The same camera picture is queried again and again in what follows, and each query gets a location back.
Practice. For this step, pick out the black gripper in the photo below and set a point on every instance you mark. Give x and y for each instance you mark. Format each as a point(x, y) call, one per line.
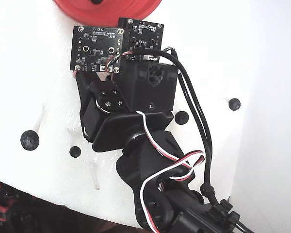
point(93, 115)

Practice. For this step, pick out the red collapsible silicone cup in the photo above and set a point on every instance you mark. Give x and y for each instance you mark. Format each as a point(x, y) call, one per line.
point(126, 9)

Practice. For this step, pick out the white plastic stick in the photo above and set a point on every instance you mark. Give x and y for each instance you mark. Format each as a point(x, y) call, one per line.
point(94, 176)
point(39, 119)

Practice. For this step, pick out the white foam board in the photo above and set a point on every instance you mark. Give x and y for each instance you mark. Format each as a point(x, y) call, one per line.
point(26, 72)

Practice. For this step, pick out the black printed camera mount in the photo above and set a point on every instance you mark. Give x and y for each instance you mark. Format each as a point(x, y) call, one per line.
point(135, 92)

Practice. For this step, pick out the camera board with gold holes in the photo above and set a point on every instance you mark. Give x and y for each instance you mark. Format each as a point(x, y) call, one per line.
point(97, 41)

